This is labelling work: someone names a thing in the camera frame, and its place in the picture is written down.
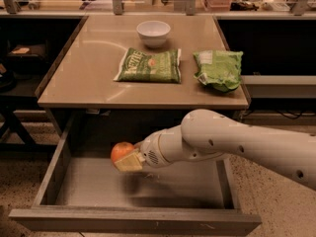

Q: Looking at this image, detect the orange fruit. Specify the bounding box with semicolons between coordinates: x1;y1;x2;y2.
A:
111;142;135;163

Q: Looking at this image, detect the white bowl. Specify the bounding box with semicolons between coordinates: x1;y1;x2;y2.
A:
136;21;171;48

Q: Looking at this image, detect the grey open drawer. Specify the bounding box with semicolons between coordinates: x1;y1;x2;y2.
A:
9;111;261;237

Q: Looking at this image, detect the dark green chip bag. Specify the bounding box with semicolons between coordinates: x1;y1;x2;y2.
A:
114;48;181;84

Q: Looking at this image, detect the grey cabinet counter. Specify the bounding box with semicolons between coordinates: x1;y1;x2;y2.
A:
36;14;249;133

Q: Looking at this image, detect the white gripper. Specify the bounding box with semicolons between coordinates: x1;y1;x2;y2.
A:
115;132;170;172

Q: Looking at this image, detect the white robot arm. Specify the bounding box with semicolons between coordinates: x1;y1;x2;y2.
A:
111;110;316;190

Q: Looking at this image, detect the light green chip bag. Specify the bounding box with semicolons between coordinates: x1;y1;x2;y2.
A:
194;50;243;93

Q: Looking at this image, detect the dark box left shelf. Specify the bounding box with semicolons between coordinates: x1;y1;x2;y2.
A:
5;43;48;74

